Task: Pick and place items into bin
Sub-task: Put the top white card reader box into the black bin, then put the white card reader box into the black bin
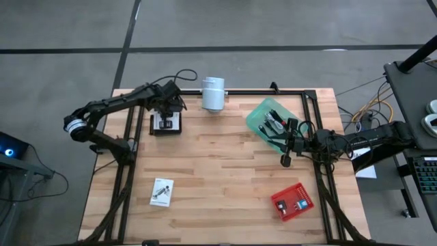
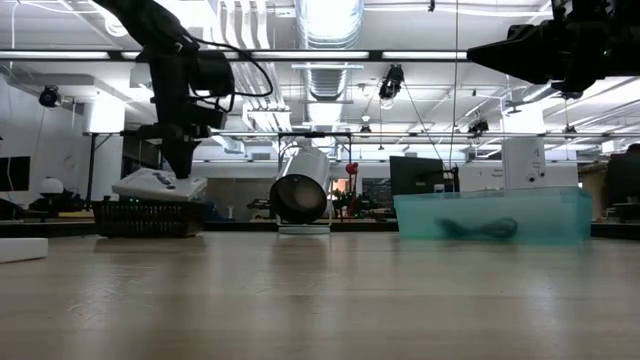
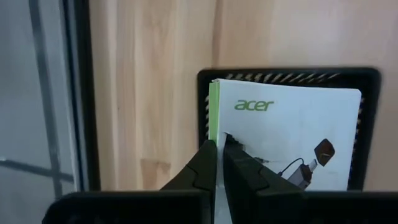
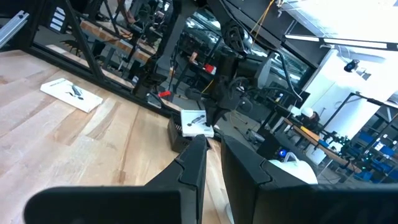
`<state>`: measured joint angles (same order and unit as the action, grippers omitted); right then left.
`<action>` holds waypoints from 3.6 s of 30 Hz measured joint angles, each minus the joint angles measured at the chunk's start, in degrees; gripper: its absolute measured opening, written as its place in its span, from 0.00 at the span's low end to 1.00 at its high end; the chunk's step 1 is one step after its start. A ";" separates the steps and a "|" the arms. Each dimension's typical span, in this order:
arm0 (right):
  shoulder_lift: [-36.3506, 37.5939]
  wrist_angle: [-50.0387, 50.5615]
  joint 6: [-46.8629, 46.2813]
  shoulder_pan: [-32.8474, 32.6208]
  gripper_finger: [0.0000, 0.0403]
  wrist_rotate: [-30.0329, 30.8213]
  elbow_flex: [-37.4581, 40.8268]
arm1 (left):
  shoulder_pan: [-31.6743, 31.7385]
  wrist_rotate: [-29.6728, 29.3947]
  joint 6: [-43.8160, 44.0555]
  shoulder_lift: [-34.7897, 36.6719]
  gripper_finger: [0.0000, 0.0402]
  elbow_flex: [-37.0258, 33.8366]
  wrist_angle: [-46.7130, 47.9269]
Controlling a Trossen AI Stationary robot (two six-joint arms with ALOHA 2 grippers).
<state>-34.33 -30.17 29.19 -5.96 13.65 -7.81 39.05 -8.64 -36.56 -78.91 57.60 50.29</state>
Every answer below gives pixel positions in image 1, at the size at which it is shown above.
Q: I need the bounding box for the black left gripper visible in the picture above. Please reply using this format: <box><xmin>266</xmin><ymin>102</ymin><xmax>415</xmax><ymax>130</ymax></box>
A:
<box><xmin>155</xmin><ymin>80</ymin><xmax>187</xmax><ymax>130</ymax></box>

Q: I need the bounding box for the yellow floor cable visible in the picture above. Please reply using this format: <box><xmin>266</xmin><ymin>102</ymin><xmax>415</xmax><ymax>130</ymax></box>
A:
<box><xmin>350</xmin><ymin>98</ymin><xmax>395</xmax><ymax>124</ymax></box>

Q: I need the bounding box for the small black clip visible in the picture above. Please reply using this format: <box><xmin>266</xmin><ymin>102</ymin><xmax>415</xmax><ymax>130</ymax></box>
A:
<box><xmin>257</xmin><ymin>124</ymin><xmax>274</xmax><ymax>138</ymax></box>

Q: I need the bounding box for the white cable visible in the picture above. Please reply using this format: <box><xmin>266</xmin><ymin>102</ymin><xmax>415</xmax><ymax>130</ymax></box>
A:
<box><xmin>264</xmin><ymin>111</ymin><xmax>285</xmax><ymax>135</ymax></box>

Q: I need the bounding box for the black pole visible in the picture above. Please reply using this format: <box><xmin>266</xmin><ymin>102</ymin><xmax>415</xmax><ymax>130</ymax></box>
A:
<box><xmin>397</xmin><ymin>35</ymin><xmax>437</xmax><ymax>74</ymax></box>

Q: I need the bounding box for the black aluminium rig frame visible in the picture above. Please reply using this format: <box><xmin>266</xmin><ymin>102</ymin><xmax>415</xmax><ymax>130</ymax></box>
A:
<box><xmin>76</xmin><ymin>87</ymin><xmax>375</xmax><ymax>246</ymax></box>

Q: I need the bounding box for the black floor cable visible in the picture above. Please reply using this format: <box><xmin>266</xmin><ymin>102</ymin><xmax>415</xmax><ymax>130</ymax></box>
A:
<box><xmin>0</xmin><ymin>143</ymin><xmax>70</xmax><ymax>203</ymax></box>

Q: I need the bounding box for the grey desk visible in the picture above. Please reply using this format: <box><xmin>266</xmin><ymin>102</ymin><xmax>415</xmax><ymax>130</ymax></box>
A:
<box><xmin>383</xmin><ymin>59</ymin><xmax>437</xmax><ymax>151</ymax></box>

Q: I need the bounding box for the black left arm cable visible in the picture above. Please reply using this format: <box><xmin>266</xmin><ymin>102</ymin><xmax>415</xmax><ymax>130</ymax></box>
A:
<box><xmin>150</xmin><ymin>68</ymin><xmax>199</xmax><ymax>90</ymax></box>

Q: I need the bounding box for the white paper sheet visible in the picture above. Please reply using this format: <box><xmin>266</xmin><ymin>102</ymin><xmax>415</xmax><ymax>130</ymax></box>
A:
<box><xmin>350</xmin><ymin>147</ymin><xmax>378</xmax><ymax>180</ymax></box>

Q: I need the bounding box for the black slotted plastic basket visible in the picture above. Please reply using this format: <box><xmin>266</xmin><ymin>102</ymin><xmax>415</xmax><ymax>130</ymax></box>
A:
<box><xmin>149</xmin><ymin>109</ymin><xmax>183</xmax><ymax>137</ymax></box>

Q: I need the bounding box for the dark side desk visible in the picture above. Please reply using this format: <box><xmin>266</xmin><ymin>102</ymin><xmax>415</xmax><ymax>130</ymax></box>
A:
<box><xmin>0</xmin><ymin>152</ymin><xmax>55</xmax><ymax>246</ymax></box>

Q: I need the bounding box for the white printed product box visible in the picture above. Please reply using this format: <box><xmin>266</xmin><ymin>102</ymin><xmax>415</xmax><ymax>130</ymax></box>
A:
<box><xmin>149</xmin><ymin>177</ymin><xmax>175</xmax><ymax>208</ymax></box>
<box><xmin>152</xmin><ymin>111</ymin><xmax>181</xmax><ymax>131</ymax></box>

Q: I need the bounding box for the black keyboard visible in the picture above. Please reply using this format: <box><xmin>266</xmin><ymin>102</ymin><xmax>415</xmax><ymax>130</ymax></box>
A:
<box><xmin>412</xmin><ymin>156</ymin><xmax>437</xmax><ymax>195</ymax></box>

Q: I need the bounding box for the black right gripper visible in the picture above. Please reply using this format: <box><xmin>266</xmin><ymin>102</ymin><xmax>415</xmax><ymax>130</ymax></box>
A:
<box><xmin>280</xmin><ymin>118</ymin><xmax>320</xmax><ymax>169</ymax></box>

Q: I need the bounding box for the translucent green plastic bin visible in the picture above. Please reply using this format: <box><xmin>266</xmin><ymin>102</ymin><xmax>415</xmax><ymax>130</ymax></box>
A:
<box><xmin>245</xmin><ymin>96</ymin><xmax>310</xmax><ymax>155</ymax></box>

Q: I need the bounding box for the red slotted plastic basket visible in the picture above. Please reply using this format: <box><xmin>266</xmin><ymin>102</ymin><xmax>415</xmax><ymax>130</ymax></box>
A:
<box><xmin>270</xmin><ymin>182</ymin><xmax>315</xmax><ymax>223</ymax></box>

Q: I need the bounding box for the black cable with red band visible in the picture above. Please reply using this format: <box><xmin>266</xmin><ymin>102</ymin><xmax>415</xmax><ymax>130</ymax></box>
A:
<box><xmin>270</xmin><ymin>108</ymin><xmax>289</xmax><ymax>126</ymax></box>

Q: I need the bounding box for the black device with blue light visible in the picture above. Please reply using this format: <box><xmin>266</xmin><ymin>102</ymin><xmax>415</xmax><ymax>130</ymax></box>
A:
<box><xmin>0</xmin><ymin>131</ymin><xmax>31</xmax><ymax>161</ymax></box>

